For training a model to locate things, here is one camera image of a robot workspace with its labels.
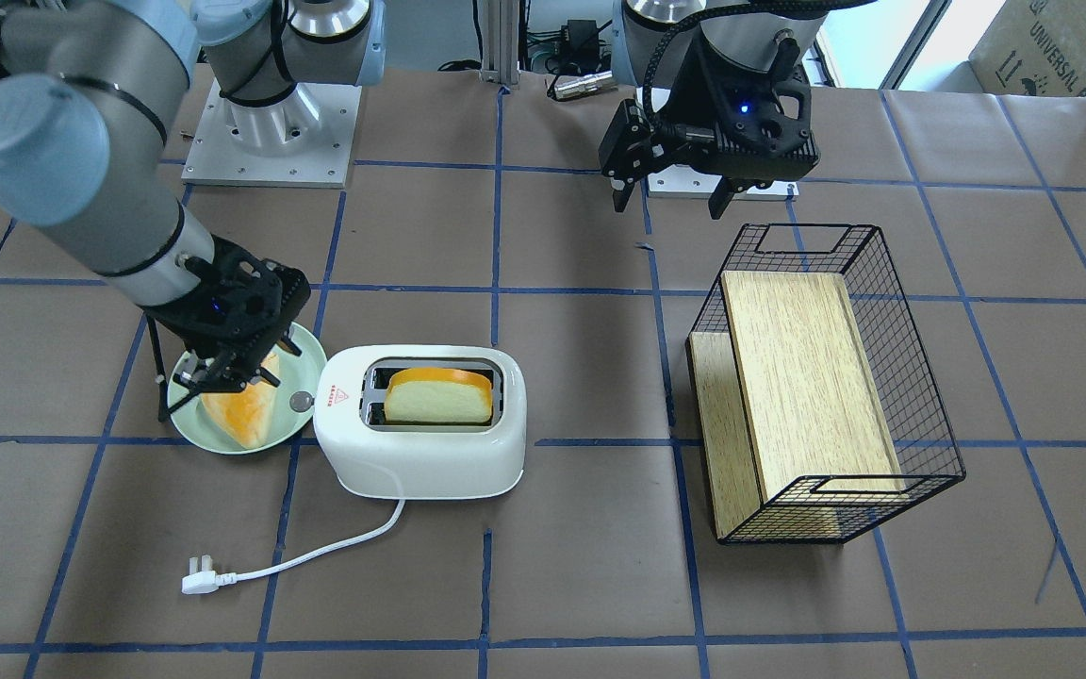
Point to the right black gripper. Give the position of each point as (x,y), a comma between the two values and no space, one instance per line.
(187,319)

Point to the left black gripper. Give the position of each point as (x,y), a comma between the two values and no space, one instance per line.
(697,94)

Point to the white two-slot toaster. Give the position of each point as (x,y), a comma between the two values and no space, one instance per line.
(378,459)

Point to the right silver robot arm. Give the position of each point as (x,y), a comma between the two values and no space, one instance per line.
(89,92)

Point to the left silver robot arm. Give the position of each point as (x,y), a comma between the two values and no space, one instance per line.
(650,39)

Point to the bread slice in toaster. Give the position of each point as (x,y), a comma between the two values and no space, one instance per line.
(440,395)

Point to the triangular bread on plate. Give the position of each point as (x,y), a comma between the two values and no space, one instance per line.
(245,417)

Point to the pale green plate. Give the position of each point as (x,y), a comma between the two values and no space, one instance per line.
(293,401)

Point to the wooden board in basket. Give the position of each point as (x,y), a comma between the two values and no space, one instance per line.
(797,447)

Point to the cardboard box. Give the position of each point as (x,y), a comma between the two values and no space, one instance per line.
(1035,48)

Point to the aluminium frame post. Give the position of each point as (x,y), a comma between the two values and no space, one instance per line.
(500,36)

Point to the black wire basket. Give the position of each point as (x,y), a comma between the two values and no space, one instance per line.
(910,398)

